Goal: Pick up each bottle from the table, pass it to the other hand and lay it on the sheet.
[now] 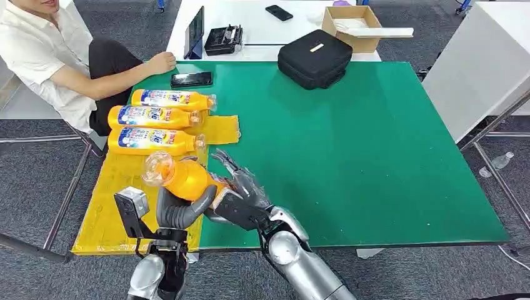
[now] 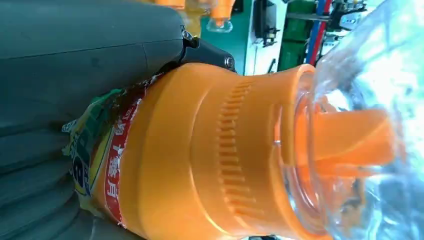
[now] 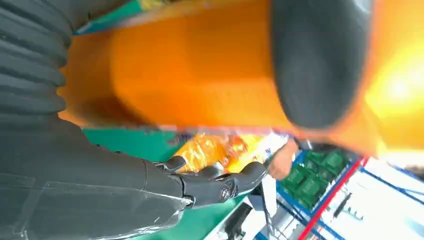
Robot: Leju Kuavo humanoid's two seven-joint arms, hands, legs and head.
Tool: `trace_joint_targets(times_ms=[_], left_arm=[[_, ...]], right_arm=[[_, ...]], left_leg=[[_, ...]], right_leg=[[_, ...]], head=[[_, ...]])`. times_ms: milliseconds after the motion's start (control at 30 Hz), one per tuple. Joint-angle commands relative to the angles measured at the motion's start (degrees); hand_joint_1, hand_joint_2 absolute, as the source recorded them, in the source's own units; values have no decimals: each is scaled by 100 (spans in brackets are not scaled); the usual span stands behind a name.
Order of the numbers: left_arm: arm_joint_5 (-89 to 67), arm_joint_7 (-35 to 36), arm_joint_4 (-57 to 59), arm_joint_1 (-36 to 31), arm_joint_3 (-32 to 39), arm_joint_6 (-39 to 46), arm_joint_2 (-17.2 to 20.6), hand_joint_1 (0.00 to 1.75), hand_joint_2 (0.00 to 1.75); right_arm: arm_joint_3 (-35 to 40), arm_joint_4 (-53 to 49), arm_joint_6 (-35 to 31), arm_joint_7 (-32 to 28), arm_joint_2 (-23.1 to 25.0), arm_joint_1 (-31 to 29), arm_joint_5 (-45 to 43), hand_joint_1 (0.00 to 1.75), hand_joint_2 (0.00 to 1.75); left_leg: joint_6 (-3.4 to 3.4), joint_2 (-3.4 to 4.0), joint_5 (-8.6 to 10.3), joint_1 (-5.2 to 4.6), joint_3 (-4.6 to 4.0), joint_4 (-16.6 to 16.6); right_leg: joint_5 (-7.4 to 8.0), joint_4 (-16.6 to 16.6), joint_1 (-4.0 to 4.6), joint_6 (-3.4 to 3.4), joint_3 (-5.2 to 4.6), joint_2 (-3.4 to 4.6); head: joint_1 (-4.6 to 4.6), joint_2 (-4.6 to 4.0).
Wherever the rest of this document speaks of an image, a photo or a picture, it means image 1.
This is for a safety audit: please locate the open cardboard box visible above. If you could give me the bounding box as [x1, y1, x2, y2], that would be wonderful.
[321, 5, 383, 54]

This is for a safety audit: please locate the black smartphone with glossy screen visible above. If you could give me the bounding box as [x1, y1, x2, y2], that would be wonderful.
[170, 71, 214, 88]

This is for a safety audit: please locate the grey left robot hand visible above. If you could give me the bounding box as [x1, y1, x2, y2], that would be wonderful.
[155, 185, 218, 230]

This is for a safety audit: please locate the black carrying case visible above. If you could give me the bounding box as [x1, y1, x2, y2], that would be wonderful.
[277, 29, 354, 91]

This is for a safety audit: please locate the green table mat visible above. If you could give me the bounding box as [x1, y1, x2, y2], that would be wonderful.
[124, 60, 511, 251]

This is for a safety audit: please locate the white flat strip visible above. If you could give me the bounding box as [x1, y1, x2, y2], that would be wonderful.
[349, 26, 414, 40]

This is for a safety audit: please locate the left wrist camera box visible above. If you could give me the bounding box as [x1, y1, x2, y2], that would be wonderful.
[114, 186, 189, 245]

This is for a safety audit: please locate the person's hand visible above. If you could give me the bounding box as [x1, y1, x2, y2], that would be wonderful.
[147, 51, 178, 76]

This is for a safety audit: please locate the small black matte phone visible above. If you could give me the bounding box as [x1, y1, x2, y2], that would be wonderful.
[264, 4, 294, 22]

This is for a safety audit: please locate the steel frame table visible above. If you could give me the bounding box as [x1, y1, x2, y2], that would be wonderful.
[0, 76, 109, 264]

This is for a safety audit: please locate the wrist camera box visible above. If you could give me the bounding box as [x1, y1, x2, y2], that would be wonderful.
[114, 186, 189, 245]
[203, 188, 272, 232]

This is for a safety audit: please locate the orange drink bottle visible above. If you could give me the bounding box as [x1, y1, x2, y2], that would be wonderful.
[107, 127, 207, 156]
[131, 88, 218, 113]
[141, 151, 229, 203]
[107, 105, 203, 131]

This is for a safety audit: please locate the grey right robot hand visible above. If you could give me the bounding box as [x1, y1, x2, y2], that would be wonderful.
[211, 148, 273, 210]

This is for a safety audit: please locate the white table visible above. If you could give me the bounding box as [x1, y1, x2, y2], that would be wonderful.
[165, 0, 382, 63]

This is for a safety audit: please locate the dark upright tablet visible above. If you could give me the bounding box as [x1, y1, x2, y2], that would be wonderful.
[184, 6, 206, 61]

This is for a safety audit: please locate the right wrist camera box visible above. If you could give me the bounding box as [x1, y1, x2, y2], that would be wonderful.
[203, 188, 272, 232]

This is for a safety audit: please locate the black device tray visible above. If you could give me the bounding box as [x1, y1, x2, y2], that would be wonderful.
[204, 24, 244, 57]

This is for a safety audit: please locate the white floor cable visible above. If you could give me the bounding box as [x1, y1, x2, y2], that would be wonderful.
[496, 245, 530, 272]

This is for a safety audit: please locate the pale grey table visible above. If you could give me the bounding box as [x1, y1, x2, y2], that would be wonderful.
[421, 1, 530, 233]

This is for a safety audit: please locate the clear plastic bottle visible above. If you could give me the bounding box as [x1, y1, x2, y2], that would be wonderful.
[479, 151, 516, 179]

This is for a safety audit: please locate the yellow sheet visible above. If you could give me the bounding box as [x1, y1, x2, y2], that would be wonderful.
[71, 114, 242, 254]

